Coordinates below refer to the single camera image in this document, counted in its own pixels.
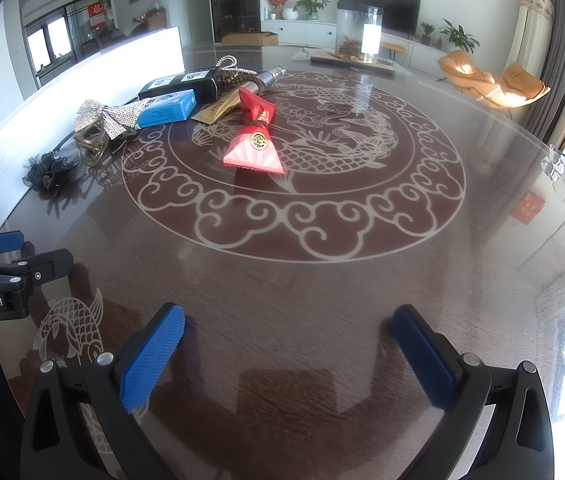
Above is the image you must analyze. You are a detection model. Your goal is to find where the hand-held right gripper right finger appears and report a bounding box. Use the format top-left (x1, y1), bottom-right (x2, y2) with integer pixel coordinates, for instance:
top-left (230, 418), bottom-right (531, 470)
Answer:
top-left (393, 304), bottom-right (561, 480)

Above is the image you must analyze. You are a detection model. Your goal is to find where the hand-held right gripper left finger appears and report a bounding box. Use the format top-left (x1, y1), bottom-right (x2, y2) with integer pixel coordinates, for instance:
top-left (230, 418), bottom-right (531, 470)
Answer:
top-left (20, 302), bottom-right (186, 480)

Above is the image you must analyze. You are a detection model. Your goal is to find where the black flower hair accessory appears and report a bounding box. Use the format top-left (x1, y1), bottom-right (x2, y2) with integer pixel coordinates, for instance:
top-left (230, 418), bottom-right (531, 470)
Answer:
top-left (22, 152), bottom-right (83, 202)

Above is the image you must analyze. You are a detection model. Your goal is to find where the rhinestone bow hair clip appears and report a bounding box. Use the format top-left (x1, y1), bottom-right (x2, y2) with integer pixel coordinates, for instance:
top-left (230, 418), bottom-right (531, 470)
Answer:
top-left (72, 99), bottom-right (147, 167)

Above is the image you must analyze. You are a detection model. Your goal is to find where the red fan-shaped tube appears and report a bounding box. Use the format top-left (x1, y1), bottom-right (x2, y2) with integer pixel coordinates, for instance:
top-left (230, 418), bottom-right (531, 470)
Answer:
top-left (222, 86), bottom-right (286, 176)

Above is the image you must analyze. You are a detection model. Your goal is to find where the patterned glass desktop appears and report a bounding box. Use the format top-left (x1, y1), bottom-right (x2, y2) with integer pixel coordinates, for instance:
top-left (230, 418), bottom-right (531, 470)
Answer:
top-left (0, 42), bottom-right (565, 480)

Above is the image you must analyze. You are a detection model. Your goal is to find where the blue cardboard box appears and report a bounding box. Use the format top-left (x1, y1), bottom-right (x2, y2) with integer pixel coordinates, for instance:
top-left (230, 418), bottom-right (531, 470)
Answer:
top-left (136, 89), bottom-right (198, 129)

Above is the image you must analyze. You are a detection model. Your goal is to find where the white board panel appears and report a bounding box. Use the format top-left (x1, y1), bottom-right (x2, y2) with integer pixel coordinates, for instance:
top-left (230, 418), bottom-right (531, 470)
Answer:
top-left (0, 25), bottom-right (186, 223)

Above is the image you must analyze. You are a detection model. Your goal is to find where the black cardboard box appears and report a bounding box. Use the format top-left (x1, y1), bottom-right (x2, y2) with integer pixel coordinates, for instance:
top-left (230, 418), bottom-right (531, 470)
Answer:
top-left (137, 70), bottom-right (220, 104)

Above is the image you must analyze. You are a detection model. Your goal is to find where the gold tube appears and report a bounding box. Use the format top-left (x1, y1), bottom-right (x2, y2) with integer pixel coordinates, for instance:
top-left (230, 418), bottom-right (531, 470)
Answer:
top-left (191, 91), bottom-right (243, 125)

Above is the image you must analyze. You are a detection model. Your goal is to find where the red door poster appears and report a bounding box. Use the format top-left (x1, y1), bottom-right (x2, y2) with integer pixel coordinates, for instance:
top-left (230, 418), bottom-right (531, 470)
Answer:
top-left (87, 1), bottom-right (106, 31)

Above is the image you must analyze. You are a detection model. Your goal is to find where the brown woven accessory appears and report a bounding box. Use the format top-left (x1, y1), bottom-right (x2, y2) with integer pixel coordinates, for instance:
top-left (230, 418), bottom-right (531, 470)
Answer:
top-left (218, 70), bottom-right (257, 92)

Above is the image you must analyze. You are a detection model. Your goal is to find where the glass vial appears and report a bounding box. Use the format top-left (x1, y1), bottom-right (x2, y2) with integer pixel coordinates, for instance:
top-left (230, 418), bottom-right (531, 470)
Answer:
top-left (235, 65), bottom-right (287, 96)

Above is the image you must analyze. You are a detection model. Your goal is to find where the open cardboard box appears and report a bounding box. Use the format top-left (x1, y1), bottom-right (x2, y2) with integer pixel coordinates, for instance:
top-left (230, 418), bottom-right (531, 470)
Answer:
top-left (221, 31), bottom-right (279, 46)

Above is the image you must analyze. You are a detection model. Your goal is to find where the wooden tray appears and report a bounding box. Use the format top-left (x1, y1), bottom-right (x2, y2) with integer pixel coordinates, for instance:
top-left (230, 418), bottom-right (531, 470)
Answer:
top-left (310, 50), bottom-right (397, 79)

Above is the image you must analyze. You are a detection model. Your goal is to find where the grey curtain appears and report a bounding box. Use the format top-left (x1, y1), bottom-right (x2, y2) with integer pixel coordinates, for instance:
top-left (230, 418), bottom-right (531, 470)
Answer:
top-left (527, 0), bottom-right (565, 142)

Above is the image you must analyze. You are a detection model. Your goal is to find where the large leafy potted plant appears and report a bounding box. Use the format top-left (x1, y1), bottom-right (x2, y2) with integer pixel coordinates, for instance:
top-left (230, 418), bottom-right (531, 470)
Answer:
top-left (439, 19), bottom-right (481, 55)

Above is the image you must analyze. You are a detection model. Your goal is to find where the dark display cabinet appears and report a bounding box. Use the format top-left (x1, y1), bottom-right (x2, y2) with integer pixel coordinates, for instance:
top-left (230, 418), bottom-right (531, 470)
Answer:
top-left (207, 0), bottom-right (262, 45)

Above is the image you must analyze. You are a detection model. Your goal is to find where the clear glass jar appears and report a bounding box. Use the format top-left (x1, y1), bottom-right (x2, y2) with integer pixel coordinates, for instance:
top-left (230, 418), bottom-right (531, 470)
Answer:
top-left (335, 5), bottom-right (385, 64)

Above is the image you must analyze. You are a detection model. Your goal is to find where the white television cabinet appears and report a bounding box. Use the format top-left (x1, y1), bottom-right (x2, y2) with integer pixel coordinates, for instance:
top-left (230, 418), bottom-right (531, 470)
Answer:
top-left (261, 19), bottom-right (452, 74)

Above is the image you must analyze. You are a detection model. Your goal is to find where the red flower bouquet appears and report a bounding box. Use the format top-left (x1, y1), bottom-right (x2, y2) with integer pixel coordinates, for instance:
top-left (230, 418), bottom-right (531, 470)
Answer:
top-left (264, 0), bottom-right (293, 21)

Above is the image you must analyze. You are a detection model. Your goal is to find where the white curtain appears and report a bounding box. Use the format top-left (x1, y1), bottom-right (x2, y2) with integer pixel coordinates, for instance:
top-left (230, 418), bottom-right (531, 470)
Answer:
top-left (505, 0), bottom-right (557, 79)

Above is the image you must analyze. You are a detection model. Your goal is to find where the black television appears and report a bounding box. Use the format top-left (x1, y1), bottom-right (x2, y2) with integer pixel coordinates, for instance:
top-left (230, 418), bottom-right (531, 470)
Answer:
top-left (339, 0), bottom-right (422, 39)

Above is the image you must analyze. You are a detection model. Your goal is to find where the green potted plant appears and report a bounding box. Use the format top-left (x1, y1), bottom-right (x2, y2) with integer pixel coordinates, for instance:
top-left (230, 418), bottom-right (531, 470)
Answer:
top-left (294, 0), bottom-right (331, 21)

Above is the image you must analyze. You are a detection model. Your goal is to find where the pearl beaded chain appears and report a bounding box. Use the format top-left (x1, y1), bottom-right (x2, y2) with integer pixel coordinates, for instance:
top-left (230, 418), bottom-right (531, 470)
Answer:
top-left (215, 54), bottom-right (246, 75)

